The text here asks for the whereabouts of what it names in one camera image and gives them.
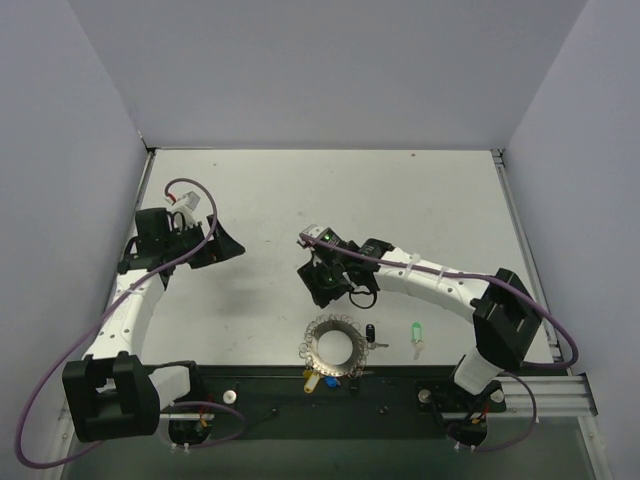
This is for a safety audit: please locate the metal disc with keyrings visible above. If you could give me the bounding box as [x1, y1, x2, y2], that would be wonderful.
[298, 314, 369, 378]

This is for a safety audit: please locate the green tagged key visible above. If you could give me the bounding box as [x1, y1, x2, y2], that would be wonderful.
[411, 322, 425, 361]

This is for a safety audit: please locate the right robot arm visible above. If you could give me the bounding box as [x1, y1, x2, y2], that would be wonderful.
[298, 229, 543, 396]

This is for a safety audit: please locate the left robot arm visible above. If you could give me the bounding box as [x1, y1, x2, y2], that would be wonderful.
[62, 207, 245, 443]

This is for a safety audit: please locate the yellow tagged key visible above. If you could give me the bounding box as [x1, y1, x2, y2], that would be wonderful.
[303, 370, 322, 394]

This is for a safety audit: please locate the blue tagged key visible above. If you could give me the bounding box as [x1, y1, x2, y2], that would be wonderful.
[324, 377, 341, 389]

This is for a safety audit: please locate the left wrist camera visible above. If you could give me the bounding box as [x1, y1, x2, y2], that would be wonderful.
[168, 191, 201, 223]

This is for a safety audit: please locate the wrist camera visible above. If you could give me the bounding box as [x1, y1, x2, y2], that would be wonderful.
[168, 191, 201, 223]
[297, 224, 346, 250]

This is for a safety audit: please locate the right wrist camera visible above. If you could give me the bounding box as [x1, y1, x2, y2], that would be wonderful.
[297, 224, 346, 250]

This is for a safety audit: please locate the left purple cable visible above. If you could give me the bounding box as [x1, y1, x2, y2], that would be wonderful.
[15, 178, 221, 469]

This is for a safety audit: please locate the purple cable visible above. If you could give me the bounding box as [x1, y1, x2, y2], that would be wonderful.
[15, 178, 221, 469]
[299, 234, 579, 454]

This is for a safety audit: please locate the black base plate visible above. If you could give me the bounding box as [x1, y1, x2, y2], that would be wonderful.
[159, 366, 501, 447]

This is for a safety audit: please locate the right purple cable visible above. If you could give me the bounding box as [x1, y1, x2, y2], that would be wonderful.
[299, 234, 579, 454]

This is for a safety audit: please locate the aluminium rail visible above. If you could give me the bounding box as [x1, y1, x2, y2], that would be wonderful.
[431, 374, 598, 418]

